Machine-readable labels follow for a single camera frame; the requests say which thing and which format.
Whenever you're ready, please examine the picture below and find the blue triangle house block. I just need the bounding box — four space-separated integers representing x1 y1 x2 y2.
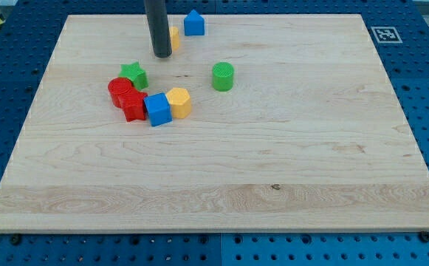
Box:
183 10 205 36

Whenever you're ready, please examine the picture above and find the yellow hexagon block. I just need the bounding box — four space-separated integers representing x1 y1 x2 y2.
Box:
165 87 192 119

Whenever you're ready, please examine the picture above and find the blue cube block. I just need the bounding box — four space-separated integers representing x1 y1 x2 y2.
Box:
143 93 173 126

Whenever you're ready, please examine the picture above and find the green cylinder block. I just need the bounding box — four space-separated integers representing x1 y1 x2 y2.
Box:
212 62 235 92

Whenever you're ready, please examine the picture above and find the light wooden board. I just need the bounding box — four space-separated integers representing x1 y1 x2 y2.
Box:
0 14 429 233

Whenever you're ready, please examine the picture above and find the red star block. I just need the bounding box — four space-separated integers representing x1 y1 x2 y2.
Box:
118 89 148 122

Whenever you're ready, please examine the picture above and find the green star block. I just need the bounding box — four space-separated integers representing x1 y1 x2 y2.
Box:
118 61 148 91

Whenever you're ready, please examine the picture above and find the red cylinder block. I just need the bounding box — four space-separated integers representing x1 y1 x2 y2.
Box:
107 78 132 108

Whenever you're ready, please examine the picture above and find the yellow block behind rod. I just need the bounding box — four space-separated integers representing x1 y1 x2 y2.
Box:
169 27 180 51

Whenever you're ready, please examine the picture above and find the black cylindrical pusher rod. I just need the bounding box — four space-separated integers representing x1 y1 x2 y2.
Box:
144 0 172 58

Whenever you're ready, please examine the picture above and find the white fiducial marker tag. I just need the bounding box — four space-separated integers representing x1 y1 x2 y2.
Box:
371 26 402 44

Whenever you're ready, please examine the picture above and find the black bolt left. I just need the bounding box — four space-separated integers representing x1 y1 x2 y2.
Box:
10 233 22 246

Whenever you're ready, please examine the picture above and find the black bolt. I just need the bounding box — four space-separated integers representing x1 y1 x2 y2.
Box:
10 233 22 246
419 231 429 243

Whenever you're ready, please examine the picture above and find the black bolt right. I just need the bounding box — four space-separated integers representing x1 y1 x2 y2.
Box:
419 231 429 243

